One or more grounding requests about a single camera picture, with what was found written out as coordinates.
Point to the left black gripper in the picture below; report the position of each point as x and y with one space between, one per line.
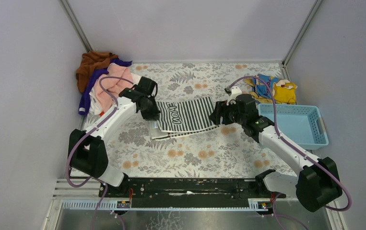
151 110

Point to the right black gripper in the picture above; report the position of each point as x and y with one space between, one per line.
218 112

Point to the green white striped towel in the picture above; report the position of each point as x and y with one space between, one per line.
182 119

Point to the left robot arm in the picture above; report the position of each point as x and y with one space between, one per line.
87 148

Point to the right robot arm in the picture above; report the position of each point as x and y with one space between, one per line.
316 181

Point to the pink towel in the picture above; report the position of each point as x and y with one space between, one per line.
115 81

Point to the floral table cloth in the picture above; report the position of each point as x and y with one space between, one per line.
225 152

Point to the blue yellow cartoon towel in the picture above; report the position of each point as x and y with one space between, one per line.
269 88

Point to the purple towel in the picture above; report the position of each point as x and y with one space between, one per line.
84 105

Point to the light blue plastic basket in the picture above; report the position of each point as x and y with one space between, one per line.
303 124

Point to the brown towel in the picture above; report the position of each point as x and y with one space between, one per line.
90 62

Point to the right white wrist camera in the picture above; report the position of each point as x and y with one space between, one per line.
232 92

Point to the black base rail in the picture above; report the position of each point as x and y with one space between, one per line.
190 193

